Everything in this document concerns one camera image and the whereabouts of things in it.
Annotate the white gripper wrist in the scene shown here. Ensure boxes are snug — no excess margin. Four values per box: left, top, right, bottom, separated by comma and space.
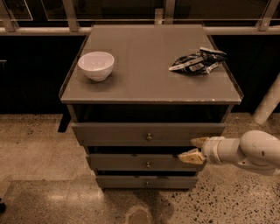
178, 136, 224, 165

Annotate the grey top drawer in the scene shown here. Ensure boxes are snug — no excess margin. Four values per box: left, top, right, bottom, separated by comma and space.
72, 122, 225, 146

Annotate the grey drawer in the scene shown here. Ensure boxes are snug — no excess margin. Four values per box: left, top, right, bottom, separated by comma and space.
96, 175, 198, 189
72, 122, 225, 146
86, 154, 206, 172

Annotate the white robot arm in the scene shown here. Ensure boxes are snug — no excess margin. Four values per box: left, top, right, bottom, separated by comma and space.
178, 130, 280, 176

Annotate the grey drawer cabinet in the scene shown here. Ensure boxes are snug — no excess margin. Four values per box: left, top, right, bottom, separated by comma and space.
60, 24, 242, 177

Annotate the grey bottom drawer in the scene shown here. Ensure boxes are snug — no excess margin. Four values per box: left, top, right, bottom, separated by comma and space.
96, 175, 198, 189

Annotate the grey middle drawer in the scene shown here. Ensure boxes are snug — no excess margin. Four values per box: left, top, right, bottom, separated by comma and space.
86, 154, 206, 172

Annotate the black crumpled snack bag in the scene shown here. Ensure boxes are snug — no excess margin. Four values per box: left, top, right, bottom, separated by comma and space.
169, 47, 228, 76

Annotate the white diagonal pole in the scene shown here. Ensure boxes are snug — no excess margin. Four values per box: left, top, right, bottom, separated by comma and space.
252, 74, 280, 124

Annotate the white ceramic bowl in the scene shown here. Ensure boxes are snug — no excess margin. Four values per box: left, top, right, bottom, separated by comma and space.
78, 52, 115, 81

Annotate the metal window railing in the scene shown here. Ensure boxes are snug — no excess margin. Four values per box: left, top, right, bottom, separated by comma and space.
0, 0, 280, 35

